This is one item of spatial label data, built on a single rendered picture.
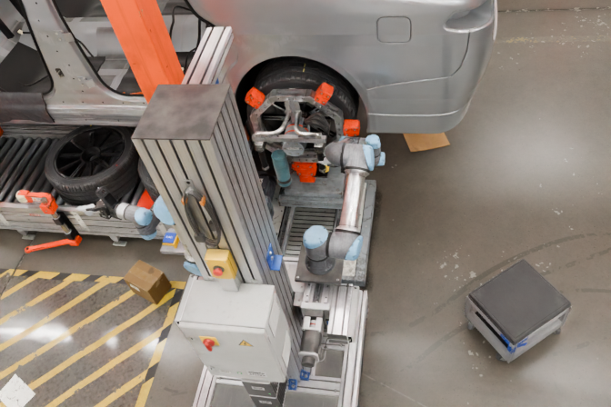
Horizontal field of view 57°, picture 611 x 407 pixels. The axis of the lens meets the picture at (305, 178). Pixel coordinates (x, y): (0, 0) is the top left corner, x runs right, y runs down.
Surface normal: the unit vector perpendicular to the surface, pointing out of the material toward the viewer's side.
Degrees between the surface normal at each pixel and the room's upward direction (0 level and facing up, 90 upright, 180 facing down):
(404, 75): 90
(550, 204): 0
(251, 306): 0
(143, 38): 90
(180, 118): 0
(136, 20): 90
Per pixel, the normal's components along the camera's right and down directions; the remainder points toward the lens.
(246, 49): -0.17, 0.75
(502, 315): -0.14, -0.66
